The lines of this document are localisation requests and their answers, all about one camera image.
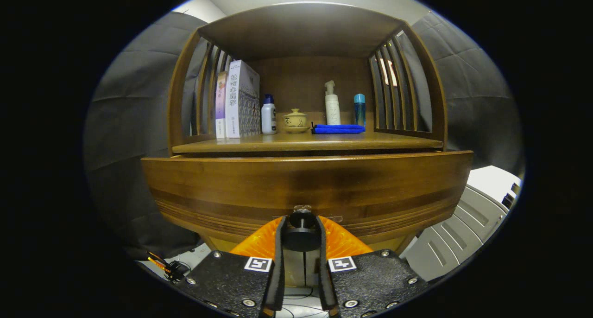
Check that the purple book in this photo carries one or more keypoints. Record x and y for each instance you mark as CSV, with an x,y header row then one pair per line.
x,y
221,104

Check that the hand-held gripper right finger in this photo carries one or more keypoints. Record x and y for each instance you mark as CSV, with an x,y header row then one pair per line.
x,y
375,281

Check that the blue folded cloth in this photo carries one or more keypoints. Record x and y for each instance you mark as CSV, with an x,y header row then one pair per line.
x,y
338,129

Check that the white patterned book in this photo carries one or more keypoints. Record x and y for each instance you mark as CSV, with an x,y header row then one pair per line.
x,y
241,104

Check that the blue tumbler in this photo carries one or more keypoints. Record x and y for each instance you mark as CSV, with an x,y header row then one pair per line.
x,y
359,111

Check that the beige lidded ceramic teacup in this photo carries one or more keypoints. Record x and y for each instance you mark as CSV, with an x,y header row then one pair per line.
x,y
295,121

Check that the white pump bottle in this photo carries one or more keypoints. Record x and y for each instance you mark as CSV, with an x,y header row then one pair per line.
x,y
332,109

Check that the wooden drawer with black knob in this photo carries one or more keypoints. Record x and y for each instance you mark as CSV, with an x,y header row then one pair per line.
x,y
278,183

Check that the white bottle with blue cap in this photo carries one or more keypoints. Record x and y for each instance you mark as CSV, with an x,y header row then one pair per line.
x,y
268,118

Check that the white plastic storage unit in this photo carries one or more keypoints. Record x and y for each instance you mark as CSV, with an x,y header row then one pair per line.
x,y
463,225

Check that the wooden countertop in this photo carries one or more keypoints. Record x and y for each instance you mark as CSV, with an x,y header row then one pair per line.
x,y
301,143

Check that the brown wooden cabinet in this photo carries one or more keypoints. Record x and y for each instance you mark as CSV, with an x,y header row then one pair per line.
x,y
301,30

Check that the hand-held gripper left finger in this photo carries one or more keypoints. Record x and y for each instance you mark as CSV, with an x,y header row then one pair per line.
x,y
222,281

